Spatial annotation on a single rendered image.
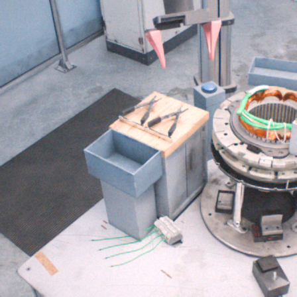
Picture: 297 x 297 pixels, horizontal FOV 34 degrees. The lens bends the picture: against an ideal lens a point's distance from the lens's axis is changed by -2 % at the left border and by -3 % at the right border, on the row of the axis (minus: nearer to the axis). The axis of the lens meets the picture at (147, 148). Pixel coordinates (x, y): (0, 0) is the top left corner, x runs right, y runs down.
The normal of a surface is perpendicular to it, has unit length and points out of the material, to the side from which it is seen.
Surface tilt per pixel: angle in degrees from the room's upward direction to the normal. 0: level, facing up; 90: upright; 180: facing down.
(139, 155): 90
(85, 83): 0
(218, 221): 0
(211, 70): 90
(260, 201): 0
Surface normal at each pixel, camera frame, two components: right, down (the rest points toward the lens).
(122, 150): -0.63, 0.54
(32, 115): -0.08, -0.76
